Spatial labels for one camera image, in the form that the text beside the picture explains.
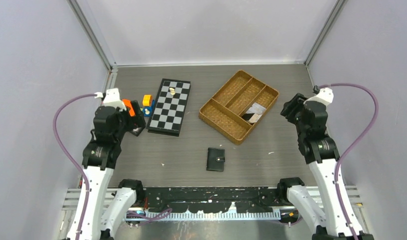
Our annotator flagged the blue toy brick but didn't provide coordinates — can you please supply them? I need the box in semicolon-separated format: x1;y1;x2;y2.
142;99;156;117

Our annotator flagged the black leather card holder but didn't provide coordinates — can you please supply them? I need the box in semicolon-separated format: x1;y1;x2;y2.
206;147;226;172

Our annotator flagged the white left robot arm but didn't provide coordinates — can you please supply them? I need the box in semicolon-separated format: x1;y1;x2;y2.
66;100;146;240

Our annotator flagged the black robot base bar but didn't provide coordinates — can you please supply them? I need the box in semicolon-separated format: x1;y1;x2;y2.
132;186;293;214

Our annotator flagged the yellow toy brick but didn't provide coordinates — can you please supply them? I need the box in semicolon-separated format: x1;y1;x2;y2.
142;94;153;107

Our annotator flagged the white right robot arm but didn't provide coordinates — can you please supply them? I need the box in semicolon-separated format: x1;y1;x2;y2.
277;88;374;240

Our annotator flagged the orange curved toy track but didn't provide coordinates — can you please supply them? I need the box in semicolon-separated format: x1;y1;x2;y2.
122;98;136;117

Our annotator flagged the black and silver chessboard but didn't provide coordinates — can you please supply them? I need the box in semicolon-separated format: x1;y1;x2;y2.
146;78;192;137

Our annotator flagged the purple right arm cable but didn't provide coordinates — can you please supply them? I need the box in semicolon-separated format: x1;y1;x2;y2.
279;82;380;240

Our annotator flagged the white chess piece on board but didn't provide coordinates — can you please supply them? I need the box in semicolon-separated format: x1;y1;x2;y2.
169;87;176;96

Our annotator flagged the woven wicker tray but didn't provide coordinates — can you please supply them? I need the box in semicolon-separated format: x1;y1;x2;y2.
198;70;280;145

